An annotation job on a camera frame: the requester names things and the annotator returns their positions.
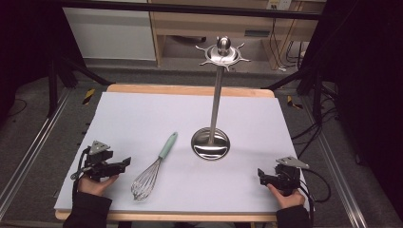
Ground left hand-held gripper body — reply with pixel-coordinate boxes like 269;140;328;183
83;140;114;182

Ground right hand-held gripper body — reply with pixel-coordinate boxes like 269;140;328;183
273;156;310;197

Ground person's right hand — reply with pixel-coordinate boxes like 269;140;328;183
266;183;306;210

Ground person's left hand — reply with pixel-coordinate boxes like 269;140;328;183
77;174;120;198

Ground white table mat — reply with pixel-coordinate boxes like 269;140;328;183
53;91;311;214

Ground yellow black tape marker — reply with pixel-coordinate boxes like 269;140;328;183
82;88;96;105
286;95;303;110

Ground black metal stand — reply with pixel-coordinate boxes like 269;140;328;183
260;67;336;124
47;55;115;118

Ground steel utensil stand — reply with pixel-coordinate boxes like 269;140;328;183
190;35;251;162

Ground white cabinet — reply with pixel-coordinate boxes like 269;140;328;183
62;8;157;61

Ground black curtain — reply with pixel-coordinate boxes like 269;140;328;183
297;0;403;219
0;0;86;122

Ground left hand-held gripper cable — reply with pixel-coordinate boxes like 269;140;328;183
69;146;91;203

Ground hand-held gripper cable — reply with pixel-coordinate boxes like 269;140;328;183
69;146;91;203
297;169;332;228

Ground right hand-held gripper cable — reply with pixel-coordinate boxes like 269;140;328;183
297;169;332;228

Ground metal floor rail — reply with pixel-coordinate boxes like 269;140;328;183
300;94;369;228
0;88;72;219

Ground whisk with green handle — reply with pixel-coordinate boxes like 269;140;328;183
130;131;179;201

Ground black floor cables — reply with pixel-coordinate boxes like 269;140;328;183
291;107;338;160

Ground black cables under desk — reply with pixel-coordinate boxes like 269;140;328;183
269;17;305;72

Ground black frame bar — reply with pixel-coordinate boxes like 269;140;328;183
60;0;321;21

